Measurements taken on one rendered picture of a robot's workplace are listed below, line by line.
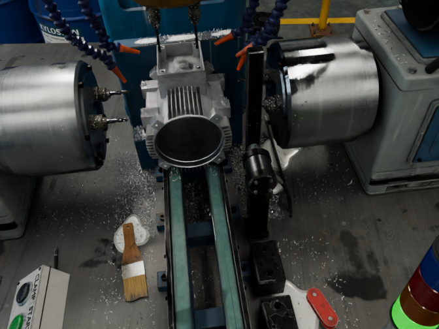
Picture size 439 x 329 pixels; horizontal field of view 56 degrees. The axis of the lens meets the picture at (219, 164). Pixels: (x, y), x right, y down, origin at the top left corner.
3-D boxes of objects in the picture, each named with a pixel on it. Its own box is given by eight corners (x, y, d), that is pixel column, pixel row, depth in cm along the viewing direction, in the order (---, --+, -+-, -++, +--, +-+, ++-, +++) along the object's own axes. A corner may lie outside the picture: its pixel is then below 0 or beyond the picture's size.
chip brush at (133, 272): (117, 226, 102) (117, 224, 101) (138, 222, 103) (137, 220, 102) (125, 303, 88) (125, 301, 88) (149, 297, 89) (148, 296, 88)
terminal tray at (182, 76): (159, 71, 99) (155, 44, 94) (203, 66, 100) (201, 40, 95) (161, 102, 91) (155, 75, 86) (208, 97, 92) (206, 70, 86)
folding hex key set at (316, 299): (302, 295, 88) (304, 291, 87) (315, 288, 89) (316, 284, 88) (326, 332, 83) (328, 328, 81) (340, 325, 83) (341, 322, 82)
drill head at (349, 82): (232, 108, 114) (231, 23, 95) (377, 93, 116) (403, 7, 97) (248, 175, 97) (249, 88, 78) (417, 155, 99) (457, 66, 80)
